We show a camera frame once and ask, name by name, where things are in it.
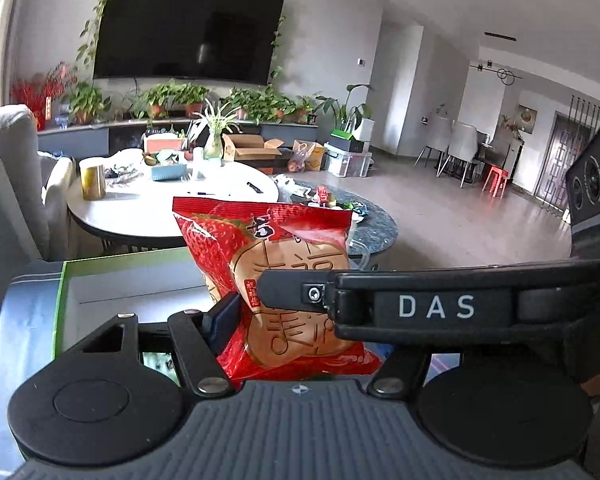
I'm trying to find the cardboard box with plastic bag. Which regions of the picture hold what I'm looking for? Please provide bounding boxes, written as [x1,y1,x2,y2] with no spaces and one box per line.
[286,140,327,173]

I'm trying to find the gold can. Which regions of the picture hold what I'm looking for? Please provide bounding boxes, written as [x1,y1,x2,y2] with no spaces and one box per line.
[80,157,108,202]

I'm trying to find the grey sofa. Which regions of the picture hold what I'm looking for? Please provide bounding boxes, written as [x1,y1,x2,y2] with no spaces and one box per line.
[0,105,76,321]

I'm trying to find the red flower decoration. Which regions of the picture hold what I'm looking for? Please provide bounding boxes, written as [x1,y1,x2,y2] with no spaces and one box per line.
[11,62,78,131]

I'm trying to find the dark metal door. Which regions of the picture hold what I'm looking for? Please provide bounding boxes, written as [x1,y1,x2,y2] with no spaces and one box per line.
[532,95,600,216]

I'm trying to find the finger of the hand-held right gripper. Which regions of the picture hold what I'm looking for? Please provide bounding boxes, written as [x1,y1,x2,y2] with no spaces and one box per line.
[257,258,600,347]

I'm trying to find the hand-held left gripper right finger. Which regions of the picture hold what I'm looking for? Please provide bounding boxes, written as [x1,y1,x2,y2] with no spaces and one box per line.
[367,345,431,397]

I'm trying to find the black wall television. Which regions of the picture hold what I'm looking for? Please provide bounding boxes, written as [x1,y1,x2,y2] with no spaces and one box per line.
[92,0,285,86]

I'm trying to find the spider plant in glass vase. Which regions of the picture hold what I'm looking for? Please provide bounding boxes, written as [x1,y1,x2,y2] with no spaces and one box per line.
[192,100,241,161]

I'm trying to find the row of potted plants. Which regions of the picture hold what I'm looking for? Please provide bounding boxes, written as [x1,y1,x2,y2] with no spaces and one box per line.
[62,79,326,126]

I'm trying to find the red strawberry snack packet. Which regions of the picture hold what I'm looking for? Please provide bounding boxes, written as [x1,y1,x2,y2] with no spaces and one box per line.
[172,196,383,383]

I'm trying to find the ring ceiling light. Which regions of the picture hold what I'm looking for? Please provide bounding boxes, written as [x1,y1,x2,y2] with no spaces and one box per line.
[469,60,523,83]

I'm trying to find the orange rectangular box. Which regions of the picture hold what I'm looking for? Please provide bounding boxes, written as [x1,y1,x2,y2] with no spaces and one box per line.
[144,135,185,155]

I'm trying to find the large-leaf plant in white pot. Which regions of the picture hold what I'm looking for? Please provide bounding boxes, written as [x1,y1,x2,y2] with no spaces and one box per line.
[315,84,376,142]

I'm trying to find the framed wall picture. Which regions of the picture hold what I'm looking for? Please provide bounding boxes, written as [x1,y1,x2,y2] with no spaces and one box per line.
[515,105,538,133]

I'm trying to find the clear plastic storage bin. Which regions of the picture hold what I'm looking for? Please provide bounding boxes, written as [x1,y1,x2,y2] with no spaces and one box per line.
[324,142,373,178]

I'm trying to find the white dining chair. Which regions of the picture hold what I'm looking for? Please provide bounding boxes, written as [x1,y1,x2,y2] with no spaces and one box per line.
[437,120,481,188]
[414,115,453,168]

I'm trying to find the white round table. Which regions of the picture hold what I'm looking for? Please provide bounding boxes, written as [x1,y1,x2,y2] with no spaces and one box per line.
[67,159,280,251]

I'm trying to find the dark round table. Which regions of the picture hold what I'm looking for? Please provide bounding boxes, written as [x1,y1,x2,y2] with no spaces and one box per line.
[275,175,398,267]

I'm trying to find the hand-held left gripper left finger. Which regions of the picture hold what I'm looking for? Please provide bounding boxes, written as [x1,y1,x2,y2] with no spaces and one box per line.
[62,291,243,398]

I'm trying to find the green cardboard box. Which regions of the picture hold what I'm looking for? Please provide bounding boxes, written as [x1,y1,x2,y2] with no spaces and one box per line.
[54,247,216,376]

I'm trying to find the grey television cabinet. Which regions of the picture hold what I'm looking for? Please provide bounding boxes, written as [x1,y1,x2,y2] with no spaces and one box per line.
[37,119,326,157]

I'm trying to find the black box with green lid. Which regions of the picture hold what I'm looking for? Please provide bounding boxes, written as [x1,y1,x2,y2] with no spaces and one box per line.
[324,129,371,153]

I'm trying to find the blue basket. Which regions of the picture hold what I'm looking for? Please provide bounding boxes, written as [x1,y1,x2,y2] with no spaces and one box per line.
[149,152,190,182]

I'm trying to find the red stool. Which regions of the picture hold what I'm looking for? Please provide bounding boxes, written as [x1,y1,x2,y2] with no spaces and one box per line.
[481,166,510,198]

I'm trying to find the open cardboard box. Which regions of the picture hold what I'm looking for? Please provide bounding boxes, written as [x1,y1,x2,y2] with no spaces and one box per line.
[222,132,283,162]

